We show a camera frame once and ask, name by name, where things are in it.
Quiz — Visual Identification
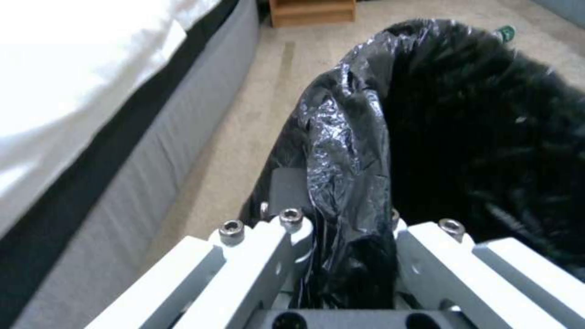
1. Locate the white bed mattress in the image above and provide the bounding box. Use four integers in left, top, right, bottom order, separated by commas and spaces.
0, 0, 242, 206

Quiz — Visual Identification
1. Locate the green and white bottle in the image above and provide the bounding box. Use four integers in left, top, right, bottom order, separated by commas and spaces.
495, 25, 517, 44

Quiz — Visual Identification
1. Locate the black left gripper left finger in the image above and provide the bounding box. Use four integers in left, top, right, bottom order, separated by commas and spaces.
84, 167, 317, 329

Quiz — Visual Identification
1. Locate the grey fabric bed base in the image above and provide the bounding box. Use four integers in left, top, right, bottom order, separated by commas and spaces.
0, 0, 262, 329

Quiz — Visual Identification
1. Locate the wooden bedside cabinet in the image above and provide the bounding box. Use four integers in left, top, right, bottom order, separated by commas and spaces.
268, 0, 357, 28

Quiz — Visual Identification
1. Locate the grey upholstered furniture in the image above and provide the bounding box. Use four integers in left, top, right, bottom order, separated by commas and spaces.
532, 0, 585, 27

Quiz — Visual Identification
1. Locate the trash bin with black bag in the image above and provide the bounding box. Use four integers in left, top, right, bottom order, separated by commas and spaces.
239, 17, 585, 309

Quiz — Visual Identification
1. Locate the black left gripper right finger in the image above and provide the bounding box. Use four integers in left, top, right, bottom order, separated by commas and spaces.
390, 209, 585, 329

